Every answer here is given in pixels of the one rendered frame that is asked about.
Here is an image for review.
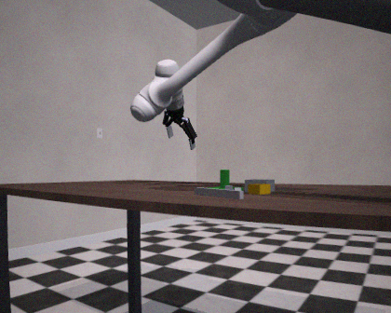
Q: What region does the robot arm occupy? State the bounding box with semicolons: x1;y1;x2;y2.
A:
130;0;391;122

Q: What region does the yellow square nut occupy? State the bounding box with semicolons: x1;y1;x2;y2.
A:
248;184;270;195

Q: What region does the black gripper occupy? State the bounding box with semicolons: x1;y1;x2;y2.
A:
163;107;197;150

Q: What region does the green square plate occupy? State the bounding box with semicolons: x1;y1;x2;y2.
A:
207;170;229;189

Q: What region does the grey flat bar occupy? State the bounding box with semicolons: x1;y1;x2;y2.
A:
195;187;243;199

